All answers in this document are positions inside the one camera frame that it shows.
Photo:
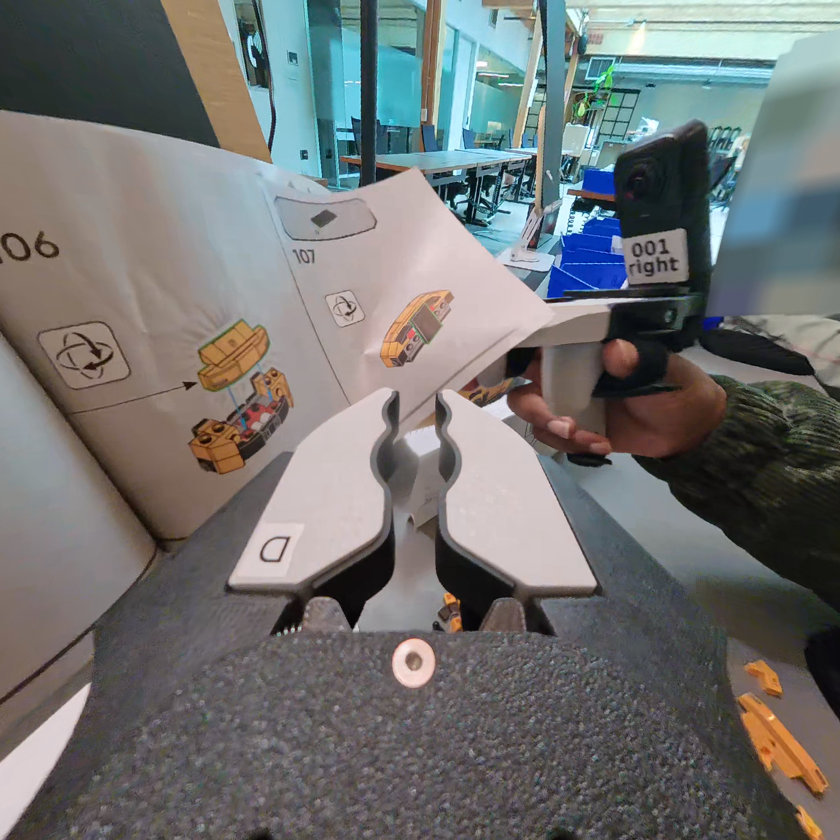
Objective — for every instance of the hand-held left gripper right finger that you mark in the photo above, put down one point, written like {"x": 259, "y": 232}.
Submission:
{"x": 505, "y": 518}

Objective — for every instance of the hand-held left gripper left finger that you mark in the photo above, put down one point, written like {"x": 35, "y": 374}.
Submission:
{"x": 328, "y": 505}

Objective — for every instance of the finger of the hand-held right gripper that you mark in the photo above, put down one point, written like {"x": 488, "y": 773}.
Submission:
{"x": 577, "y": 325}

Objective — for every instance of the yellow toy brick car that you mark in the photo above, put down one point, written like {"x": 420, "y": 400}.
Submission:
{"x": 449, "y": 613}

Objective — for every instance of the instruction booklet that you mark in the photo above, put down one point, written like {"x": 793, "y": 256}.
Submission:
{"x": 164, "y": 262}

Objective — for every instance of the yellow toy wedge piece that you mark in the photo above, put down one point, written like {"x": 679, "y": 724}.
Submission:
{"x": 778, "y": 741}

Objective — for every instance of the person's right hand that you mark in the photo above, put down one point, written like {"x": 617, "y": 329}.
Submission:
{"x": 682, "y": 420}

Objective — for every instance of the blue plastic bin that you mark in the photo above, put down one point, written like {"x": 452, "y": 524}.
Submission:
{"x": 590, "y": 262}
{"x": 600, "y": 180}

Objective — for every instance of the green hanging plant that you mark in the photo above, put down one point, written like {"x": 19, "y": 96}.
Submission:
{"x": 597, "y": 88}

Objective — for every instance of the dark steel column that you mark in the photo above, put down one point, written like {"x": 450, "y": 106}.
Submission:
{"x": 552, "y": 79}

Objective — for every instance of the wooden desk with black legs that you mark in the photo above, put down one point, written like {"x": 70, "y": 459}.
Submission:
{"x": 426, "y": 159}

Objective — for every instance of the small yellow toy brick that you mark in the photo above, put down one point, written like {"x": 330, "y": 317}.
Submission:
{"x": 764, "y": 676}

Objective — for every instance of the black tripod pole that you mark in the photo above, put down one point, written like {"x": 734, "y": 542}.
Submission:
{"x": 369, "y": 79}

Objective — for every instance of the small yellow toy piece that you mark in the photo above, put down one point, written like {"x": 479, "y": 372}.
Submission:
{"x": 807, "y": 823}

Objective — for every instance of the light wooden panel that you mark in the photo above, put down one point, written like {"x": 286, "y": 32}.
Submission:
{"x": 216, "y": 65}

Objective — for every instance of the large dark panel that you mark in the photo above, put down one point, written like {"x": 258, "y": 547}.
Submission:
{"x": 98, "y": 59}

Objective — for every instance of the wall window with phone icon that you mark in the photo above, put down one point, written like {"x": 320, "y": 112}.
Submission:
{"x": 253, "y": 49}

